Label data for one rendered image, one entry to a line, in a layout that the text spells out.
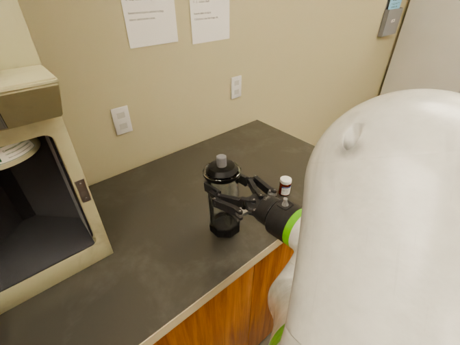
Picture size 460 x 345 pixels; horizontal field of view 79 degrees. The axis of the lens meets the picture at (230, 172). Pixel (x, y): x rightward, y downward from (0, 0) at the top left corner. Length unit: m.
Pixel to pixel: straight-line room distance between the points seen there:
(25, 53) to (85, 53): 0.49
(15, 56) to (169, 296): 0.64
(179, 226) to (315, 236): 0.85
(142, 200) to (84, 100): 0.42
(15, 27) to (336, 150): 0.60
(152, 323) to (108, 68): 0.87
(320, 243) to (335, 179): 0.04
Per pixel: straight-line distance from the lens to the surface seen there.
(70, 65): 1.14
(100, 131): 1.23
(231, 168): 0.76
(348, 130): 0.17
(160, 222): 1.02
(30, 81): 0.57
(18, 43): 0.67
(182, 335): 0.98
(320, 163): 0.17
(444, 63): 3.01
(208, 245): 0.93
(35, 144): 0.79
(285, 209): 0.63
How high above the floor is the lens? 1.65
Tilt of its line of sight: 36 degrees down
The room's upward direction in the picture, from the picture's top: straight up
